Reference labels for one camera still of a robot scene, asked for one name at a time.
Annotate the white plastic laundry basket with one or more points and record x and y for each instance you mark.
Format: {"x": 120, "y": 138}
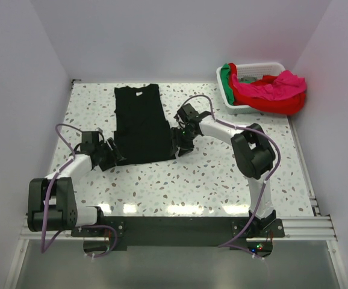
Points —
{"x": 249, "y": 73}

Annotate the red t shirt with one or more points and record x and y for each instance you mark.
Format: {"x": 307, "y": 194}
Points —
{"x": 287, "y": 107}

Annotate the green t shirt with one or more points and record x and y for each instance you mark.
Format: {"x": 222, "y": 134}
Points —
{"x": 225, "y": 77}

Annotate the aluminium frame rail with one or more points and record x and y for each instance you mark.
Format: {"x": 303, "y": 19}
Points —
{"x": 317, "y": 228}

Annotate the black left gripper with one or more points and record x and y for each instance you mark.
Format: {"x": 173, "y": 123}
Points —
{"x": 114, "y": 155}

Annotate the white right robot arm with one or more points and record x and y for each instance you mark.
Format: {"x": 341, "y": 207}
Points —
{"x": 254, "y": 155}

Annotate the pink t shirt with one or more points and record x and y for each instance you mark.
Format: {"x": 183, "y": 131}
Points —
{"x": 284, "y": 86}

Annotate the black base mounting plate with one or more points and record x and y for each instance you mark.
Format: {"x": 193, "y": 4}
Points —
{"x": 120, "y": 233}

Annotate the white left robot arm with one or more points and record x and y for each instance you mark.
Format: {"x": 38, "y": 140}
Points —
{"x": 51, "y": 200}

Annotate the black t shirt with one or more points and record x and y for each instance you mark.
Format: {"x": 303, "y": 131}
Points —
{"x": 142, "y": 132}

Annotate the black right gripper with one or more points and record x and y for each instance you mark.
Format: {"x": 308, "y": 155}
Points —
{"x": 176, "y": 141}

